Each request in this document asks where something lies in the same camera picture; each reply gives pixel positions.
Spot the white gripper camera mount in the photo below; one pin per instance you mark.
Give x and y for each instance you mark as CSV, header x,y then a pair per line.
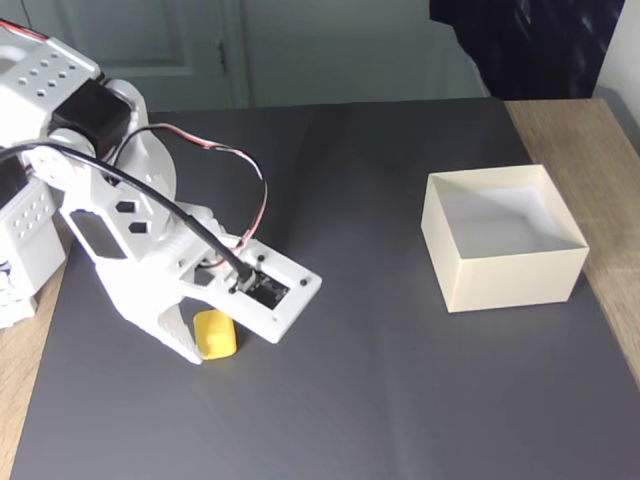
x,y
260,320

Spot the black cloth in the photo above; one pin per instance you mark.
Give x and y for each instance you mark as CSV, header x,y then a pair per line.
x,y
525,45

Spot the yellow cube block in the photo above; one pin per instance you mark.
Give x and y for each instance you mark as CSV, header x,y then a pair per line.
x,y
217,335

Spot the grey-green panelled door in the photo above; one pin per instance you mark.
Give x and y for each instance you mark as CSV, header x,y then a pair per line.
x,y
175,85

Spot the white open cardboard box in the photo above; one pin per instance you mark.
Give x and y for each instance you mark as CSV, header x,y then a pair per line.
x,y
510,280

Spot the dark grey table mat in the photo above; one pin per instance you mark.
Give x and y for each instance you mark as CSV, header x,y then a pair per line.
x,y
350,375

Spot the metal door latch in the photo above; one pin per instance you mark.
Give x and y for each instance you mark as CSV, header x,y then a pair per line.
x,y
221,55

